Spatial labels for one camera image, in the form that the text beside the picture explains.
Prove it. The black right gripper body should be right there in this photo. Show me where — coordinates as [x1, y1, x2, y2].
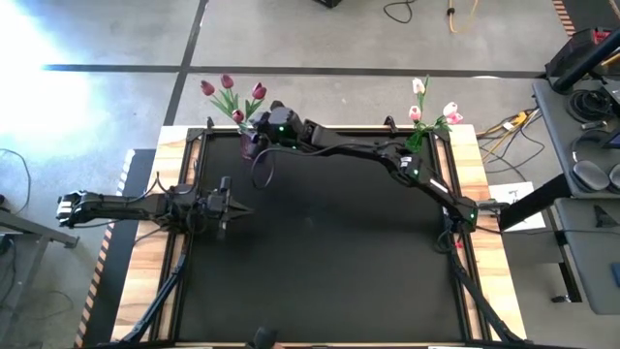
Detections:
[260, 99, 308, 149]

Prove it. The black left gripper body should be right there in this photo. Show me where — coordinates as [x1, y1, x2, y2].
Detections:
[196, 175, 233, 240]

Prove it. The pale white-pink artificial tulip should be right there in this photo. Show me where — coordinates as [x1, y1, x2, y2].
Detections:
[412, 75, 431, 135]

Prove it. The purple glass vase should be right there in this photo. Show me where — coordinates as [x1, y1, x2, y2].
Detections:
[239, 128, 258, 162]

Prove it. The green glass vase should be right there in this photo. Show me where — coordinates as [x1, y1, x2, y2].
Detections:
[404, 126, 428, 154]

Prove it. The black table mat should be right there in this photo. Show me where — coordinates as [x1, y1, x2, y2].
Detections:
[174, 133, 469, 345]

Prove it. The person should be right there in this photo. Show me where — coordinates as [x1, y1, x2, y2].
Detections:
[249, 327, 287, 349]

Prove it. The black hazard-striped floor mat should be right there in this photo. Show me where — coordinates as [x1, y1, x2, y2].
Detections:
[72, 148, 156, 349]
[551, 0, 620, 38]

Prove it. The grey metal stand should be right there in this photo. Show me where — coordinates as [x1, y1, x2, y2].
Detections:
[0, 207, 81, 335]

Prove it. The white paper sheet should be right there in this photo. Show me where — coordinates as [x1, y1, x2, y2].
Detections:
[487, 181, 547, 233]

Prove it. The black desk support beam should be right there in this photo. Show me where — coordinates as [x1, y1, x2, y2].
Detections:
[498, 173, 574, 233]

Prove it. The grey desk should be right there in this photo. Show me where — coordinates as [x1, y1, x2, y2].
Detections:
[551, 196, 620, 316]
[531, 77, 620, 200]

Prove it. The black crate with red label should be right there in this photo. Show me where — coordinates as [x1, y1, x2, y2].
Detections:
[544, 26, 620, 81]

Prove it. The black pole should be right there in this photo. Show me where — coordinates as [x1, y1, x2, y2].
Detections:
[551, 28, 620, 96]

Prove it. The black aluminium table frame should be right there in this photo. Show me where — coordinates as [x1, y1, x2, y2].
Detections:
[149, 124, 485, 348]

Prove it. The black diagonal frame strut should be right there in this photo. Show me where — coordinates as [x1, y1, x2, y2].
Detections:
[118, 249, 190, 345]
[449, 251, 522, 345]

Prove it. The thin black floor cable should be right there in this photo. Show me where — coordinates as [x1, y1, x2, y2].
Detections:
[0, 147, 33, 217]

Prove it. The yellow floor cable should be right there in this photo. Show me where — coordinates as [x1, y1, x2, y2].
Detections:
[446, 0, 481, 35]

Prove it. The yellow and black cable bundle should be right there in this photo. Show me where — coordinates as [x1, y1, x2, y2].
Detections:
[477, 107, 546, 169]

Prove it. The coiled black cable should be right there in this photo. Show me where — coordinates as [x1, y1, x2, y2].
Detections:
[566, 88, 614, 125]

